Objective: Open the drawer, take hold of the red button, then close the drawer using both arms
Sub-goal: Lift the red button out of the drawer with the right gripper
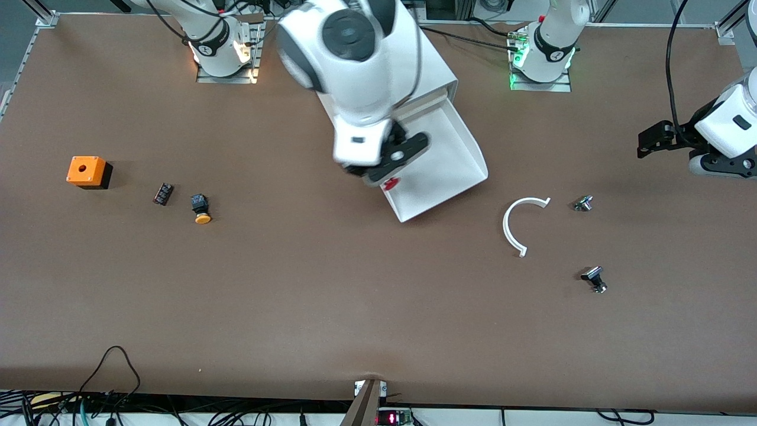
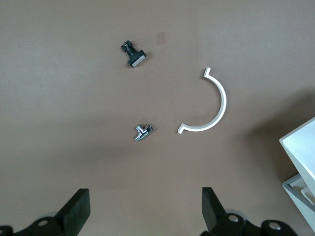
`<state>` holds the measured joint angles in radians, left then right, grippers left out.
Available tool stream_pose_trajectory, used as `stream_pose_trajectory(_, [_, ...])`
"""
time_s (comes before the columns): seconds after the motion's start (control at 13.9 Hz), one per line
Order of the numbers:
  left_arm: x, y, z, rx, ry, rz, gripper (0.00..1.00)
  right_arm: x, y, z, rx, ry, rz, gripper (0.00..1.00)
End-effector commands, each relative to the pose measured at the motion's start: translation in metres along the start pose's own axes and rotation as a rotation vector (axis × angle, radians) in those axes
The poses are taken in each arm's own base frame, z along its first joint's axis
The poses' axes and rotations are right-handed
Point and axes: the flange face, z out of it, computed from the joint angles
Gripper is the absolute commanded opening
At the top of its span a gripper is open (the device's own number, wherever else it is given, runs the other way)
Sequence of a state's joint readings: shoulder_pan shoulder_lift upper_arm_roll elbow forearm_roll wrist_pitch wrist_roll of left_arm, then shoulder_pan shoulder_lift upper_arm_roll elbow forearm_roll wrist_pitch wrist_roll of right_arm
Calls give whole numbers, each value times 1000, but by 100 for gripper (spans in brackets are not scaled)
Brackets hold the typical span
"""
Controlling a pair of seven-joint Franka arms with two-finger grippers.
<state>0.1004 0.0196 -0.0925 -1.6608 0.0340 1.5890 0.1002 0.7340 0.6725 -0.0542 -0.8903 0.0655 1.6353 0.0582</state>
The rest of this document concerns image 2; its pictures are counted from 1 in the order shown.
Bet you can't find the white curved plastic handle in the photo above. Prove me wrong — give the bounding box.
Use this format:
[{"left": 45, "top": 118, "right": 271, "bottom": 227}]
[{"left": 177, "top": 66, "right": 227, "bottom": 135}]

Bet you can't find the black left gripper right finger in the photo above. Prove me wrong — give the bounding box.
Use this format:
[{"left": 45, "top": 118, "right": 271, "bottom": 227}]
[{"left": 200, "top": 186, "right": 298, "bottom": 236}]

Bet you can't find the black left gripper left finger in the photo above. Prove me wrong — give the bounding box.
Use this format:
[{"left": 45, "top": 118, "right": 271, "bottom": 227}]
[{"left": 0, "top": 188, "right": 91, "bottom": 236}]

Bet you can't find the black square push button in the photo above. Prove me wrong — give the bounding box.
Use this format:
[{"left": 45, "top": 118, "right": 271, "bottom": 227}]
[{"left": 120, "top": 40, "right": 148, "bottom": 69}]

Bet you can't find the white drawer cabinet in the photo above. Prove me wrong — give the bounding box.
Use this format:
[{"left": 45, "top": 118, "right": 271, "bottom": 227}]
[{"left": 282, "top": 173, "right": 315, "bottom": 231}]

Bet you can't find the white box corner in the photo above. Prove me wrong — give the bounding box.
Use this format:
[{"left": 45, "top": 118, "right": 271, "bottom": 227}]
[{"left": 279, "top": 117, "right": 315, "bottom": 184}]

